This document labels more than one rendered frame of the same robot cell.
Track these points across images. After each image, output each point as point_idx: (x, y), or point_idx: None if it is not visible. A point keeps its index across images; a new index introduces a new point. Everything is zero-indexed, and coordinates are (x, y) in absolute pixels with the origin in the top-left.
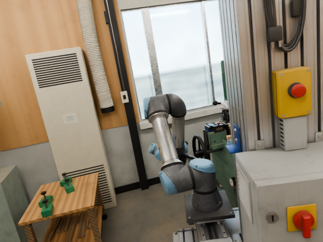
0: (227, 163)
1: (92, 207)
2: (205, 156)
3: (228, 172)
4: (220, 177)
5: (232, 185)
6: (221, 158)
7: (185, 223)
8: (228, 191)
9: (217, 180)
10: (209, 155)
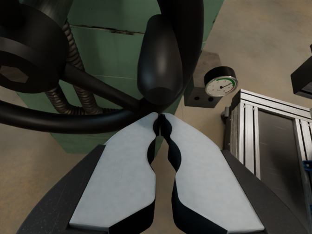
0: (134, 33)
1: None
2: (198, 54)
3: (136, 62)
4: (68, 90)
5: (222, 93)
6: (81, 20)
7: (19, 226)
8: (119, 108)
9: (47, 101)
10: (70, 31)
